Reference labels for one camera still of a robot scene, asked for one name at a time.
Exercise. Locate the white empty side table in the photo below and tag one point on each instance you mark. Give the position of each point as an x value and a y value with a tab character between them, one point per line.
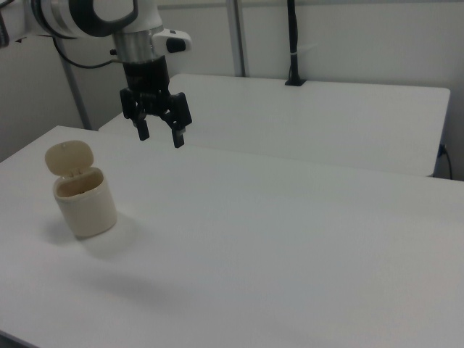
308	116

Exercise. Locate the grey slanted frame post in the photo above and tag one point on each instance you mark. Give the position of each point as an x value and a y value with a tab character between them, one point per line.
77	98

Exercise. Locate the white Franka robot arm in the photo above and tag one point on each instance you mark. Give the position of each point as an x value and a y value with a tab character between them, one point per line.
58	14

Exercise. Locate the black camera pole with clamp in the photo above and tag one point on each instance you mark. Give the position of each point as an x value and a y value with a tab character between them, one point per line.
293	36

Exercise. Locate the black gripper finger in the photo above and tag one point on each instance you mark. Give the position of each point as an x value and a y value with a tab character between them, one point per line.
181	108
127	105

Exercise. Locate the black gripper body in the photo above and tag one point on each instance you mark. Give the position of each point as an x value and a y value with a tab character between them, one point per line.
146	79

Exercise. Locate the white zip tie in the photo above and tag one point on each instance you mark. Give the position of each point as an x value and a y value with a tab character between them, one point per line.
296	53

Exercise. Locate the grey aluminium partition post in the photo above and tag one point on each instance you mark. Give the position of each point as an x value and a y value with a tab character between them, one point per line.
239	36

